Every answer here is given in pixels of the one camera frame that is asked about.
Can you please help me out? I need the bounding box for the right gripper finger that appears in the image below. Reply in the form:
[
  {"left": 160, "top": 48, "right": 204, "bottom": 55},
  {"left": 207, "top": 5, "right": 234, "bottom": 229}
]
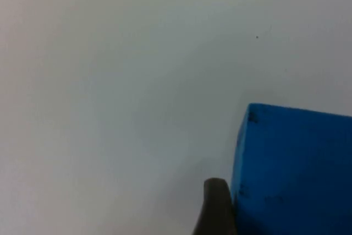
[{"left": 191, "top": 178, "right": 239, "bottom": 235}]

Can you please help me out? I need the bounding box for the large blue cube block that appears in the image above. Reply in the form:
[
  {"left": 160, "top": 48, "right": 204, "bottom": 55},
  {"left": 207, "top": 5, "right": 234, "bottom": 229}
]
[{"left": 230, "top": 103, "right": 352, "bottom": 235}]

